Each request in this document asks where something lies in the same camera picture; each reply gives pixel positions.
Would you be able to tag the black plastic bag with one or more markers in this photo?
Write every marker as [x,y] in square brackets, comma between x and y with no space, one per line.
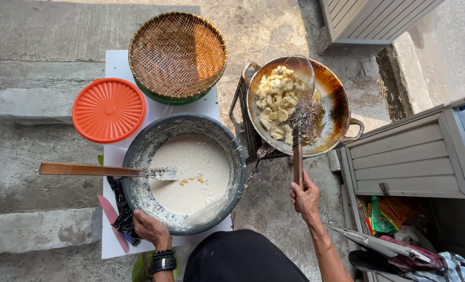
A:
[123,219]

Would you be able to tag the metal frying wok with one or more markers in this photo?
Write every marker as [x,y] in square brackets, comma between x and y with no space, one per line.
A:
[334,90]

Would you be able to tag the person's left fingers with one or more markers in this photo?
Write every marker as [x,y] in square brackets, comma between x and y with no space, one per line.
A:
[140,218]

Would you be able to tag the woven bamboo basket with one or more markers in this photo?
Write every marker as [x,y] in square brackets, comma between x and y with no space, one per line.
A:
[177,55]

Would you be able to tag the black metal stove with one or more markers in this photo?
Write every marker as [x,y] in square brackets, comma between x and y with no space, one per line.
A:
[243,117]

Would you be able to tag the green plastic stool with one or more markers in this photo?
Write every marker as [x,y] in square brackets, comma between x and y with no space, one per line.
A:
[138,270]

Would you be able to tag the person's left hand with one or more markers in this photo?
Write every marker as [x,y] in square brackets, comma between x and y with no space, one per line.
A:
[154,231]

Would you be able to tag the grey metal cart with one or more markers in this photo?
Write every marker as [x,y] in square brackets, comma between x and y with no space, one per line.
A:
[408,164]

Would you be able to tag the white batter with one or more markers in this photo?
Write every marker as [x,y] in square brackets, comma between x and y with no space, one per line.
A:
[195,164]

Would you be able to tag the container with orange lid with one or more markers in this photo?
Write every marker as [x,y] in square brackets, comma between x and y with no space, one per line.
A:
[109,110]

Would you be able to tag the heap of frying fritters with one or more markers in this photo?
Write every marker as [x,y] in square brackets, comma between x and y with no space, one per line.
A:
[275,98]

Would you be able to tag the person's black trousers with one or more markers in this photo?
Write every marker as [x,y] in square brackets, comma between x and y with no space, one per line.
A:
[240,258]

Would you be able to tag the black cloth bag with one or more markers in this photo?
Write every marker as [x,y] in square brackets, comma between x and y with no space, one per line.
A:
[367,264]

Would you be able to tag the grey metal cart door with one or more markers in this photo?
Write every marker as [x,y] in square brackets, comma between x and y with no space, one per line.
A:
[377,243]

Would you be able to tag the grey slatted cabinet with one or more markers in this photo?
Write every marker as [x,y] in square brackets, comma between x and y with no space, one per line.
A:
[373,19]

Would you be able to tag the grey batter mixing bowl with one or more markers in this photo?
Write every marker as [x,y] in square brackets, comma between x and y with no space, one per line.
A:
[138,149]

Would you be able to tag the red patterned cloth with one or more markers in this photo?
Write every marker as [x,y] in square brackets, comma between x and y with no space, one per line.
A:
[416,263]

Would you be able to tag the green plastic basin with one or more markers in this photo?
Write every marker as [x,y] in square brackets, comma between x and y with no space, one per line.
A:
[170,101]

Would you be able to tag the plaid cloth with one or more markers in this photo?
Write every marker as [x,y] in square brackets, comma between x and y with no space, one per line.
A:
[455,270]

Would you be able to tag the wooden spatula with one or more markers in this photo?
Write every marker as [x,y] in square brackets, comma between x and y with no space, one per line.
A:
[91,170]

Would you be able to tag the pink knife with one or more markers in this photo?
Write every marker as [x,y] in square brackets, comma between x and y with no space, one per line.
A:
[113,219]

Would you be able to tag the person's right hand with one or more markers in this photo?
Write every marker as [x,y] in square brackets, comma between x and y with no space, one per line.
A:
[309,201]

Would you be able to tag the green snack packet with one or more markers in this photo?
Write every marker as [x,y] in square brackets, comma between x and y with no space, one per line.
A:
[379,221]

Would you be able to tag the black wrist watch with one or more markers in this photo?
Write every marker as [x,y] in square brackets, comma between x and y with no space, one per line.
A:
[163,265]

